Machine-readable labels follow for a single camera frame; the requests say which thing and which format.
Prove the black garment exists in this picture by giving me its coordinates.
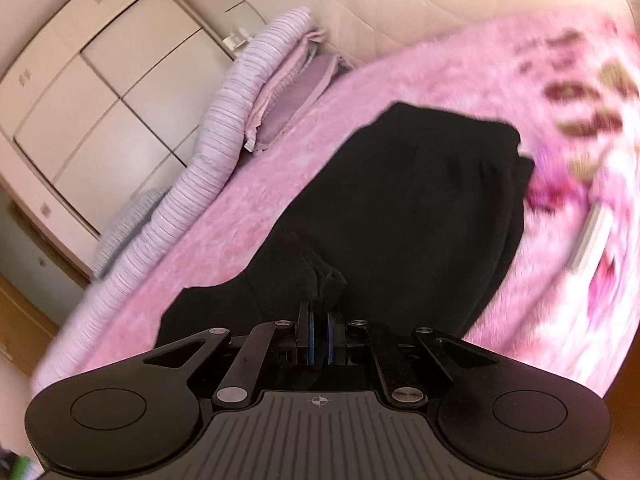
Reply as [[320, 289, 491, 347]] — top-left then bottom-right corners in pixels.
[[156, 103, 534, 344]]

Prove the striped lilac folded quilt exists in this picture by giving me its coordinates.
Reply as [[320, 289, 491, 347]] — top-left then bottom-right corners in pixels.
[[30, 8, 314, 394]]

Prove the mauve pillowcase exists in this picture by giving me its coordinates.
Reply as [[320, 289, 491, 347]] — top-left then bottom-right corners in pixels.
[[244, 28, 350, 153]]

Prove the wooden door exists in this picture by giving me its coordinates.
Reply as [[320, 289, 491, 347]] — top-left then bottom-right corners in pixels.
[[0, 275, 58, 377]]

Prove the glass shelf with items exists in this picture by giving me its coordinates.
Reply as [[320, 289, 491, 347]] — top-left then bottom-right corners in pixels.
[[221, 0, 267, 54]]

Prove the cream wardrobe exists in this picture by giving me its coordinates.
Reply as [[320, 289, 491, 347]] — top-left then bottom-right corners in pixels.
[[1, 0, 231, 269]]

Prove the pink floral blanket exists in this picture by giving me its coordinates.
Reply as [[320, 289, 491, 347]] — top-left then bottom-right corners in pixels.
[[32, 9, 639, 394]]

